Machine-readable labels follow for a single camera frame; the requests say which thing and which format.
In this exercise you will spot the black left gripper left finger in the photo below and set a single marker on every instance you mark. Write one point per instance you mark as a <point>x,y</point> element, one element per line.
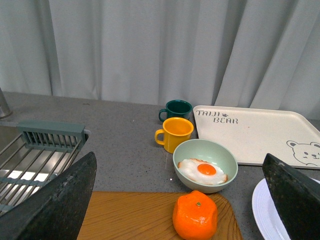
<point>57,210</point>

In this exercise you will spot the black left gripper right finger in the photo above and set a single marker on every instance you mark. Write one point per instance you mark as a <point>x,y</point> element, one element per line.
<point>296,198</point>

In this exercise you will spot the white round plate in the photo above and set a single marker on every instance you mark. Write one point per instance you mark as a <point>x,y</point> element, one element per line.
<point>266,215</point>

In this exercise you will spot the orange mandarin fruit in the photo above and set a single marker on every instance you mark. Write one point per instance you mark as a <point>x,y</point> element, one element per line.
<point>195,216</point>

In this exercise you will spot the wooden cutting board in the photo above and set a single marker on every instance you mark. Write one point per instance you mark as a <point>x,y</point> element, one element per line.
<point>146,216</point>

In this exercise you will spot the green sink drying rack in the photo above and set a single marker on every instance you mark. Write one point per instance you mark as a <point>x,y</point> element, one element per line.
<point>34,152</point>

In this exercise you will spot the beige bear serving tray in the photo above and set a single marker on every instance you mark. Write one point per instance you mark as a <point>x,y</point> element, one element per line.
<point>249,134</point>

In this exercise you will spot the fake fried egg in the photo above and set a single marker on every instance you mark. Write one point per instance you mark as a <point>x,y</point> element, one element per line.
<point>202,172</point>

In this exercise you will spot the light green bowl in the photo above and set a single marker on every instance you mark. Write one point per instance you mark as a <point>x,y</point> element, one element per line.
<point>208,151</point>

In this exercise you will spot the metal faucet base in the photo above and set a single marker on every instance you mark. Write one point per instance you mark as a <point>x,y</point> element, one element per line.
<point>5,110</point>

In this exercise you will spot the yellow enamel mug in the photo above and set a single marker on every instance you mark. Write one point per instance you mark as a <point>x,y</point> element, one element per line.
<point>175,130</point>

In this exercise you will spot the white curtain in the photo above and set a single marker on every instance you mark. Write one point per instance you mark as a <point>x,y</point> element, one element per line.
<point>262,54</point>

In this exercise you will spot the dark green enamel mug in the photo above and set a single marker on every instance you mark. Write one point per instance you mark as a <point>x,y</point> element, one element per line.
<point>175,108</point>

